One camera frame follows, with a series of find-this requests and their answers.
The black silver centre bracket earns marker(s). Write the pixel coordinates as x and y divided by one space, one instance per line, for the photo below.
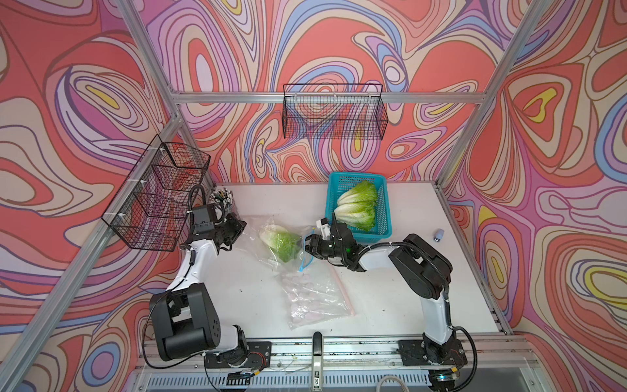
316 380

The small grey blue object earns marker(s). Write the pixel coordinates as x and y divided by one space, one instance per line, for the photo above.
438 235

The pink-zip clear zip-top bag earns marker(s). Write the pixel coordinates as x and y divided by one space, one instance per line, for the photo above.
314 295

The aluminium front table rail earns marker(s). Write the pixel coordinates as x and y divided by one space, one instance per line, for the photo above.
380 353

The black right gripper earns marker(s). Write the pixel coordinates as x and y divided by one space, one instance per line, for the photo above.
315 240

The teal plastic basket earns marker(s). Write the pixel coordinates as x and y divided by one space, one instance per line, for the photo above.
340 182

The black wire basket wall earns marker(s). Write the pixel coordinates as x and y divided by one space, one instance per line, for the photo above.
151 209
334 111

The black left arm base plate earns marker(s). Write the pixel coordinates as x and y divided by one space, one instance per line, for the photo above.
256 357

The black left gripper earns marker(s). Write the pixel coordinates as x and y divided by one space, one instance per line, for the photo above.
237 225

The light green chinese cabbage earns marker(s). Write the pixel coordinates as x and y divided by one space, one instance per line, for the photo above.
364 192

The blue-zip clear zip-top bag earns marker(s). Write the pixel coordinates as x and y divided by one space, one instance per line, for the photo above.
251 244

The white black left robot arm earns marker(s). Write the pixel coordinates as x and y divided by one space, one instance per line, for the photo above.
184 318

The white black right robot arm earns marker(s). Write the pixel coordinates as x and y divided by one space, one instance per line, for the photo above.
426 272

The black wire basket left wall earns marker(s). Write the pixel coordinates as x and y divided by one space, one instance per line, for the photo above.
151 209

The metal pen holder cup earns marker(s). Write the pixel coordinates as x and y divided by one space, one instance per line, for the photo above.
223 198

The dark green bagged cabbage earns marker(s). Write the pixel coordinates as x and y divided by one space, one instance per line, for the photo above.
284 244

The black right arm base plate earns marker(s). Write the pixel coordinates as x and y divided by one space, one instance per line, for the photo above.
427 353

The black wire basket back wall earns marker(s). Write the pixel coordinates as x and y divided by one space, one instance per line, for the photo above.
334 111

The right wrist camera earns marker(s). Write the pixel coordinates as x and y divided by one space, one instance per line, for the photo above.
325 228

